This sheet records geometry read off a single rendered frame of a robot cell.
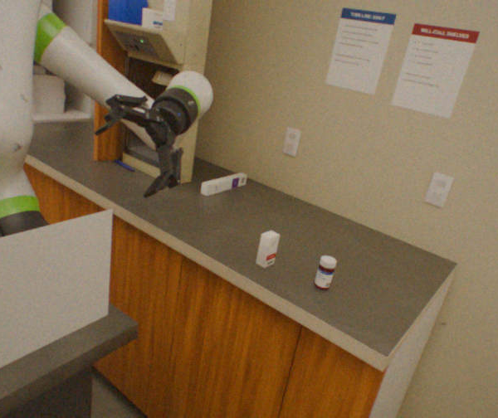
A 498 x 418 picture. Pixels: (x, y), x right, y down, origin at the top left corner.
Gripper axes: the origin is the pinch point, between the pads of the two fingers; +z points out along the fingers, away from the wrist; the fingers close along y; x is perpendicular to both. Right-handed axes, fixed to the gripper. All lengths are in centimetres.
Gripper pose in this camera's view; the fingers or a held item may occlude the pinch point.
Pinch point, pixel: (129, 161)
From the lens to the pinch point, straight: 78.0
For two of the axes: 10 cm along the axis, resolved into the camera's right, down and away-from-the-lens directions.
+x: 8.5, -3.2, -4.2
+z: -1.9, 5.6, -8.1
